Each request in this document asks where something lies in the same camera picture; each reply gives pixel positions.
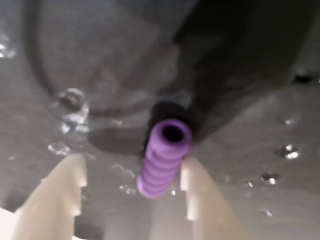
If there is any black table mat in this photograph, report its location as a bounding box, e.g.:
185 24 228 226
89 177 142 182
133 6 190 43
0 0 320 240

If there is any purple pen grip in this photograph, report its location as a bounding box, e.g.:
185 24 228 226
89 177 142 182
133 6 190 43
136 119 194 200

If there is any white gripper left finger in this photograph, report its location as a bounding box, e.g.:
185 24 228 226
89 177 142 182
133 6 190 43
14 153 89 240

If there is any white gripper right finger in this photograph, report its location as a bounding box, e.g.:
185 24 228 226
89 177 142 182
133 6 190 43
179 157 249 240

